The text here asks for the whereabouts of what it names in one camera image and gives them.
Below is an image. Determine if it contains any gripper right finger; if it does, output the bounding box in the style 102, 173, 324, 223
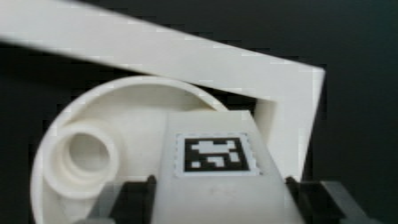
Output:
286, 177, 381, 224

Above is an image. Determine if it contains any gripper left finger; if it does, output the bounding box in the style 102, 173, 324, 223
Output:
73, 176, 157, 224

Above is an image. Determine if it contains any white stool leg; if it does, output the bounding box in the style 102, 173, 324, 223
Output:
153, 111, 304, 224

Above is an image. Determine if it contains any white round stool seat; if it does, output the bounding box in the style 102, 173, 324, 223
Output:
31, 76, 226, 224

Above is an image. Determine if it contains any white L-shaped fence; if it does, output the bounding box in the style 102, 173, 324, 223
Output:
0, 0, 326, 178

